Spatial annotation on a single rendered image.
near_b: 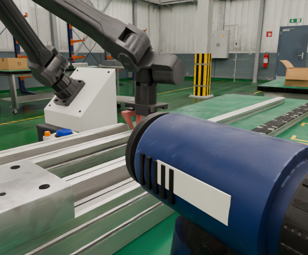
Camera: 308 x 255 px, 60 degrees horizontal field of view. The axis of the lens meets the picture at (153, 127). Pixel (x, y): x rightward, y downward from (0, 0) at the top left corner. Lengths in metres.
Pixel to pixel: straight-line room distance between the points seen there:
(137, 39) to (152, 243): 0.42
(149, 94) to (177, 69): 0.10
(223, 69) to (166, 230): 11.94
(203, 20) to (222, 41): 5.07
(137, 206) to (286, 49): 11.31
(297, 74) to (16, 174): 2.47
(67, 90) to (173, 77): 0.51
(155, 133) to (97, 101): 0.82
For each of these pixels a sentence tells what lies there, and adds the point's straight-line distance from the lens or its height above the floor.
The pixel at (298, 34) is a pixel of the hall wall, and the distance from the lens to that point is 11.56.
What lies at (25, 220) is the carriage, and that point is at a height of 0.89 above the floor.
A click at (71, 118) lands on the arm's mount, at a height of 0.82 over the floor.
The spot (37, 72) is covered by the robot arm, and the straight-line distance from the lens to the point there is 0.97.
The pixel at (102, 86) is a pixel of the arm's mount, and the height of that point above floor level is 0.93.
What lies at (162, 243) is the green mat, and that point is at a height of 0.78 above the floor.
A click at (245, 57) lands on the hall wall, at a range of 11.97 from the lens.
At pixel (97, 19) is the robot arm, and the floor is 1.11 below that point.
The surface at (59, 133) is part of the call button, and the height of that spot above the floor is 0.85.
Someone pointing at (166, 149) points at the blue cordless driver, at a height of 0.99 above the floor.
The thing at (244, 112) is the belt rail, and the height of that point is 0.81.
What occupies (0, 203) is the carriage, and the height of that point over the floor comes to 0.90.
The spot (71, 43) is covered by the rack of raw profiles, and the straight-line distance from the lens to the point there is 9.47.
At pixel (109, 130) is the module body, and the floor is 0.86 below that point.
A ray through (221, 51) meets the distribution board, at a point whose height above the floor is 1.21.
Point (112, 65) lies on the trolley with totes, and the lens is 4.96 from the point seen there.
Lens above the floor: 1.04
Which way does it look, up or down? 15 degrees down
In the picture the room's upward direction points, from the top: straight up
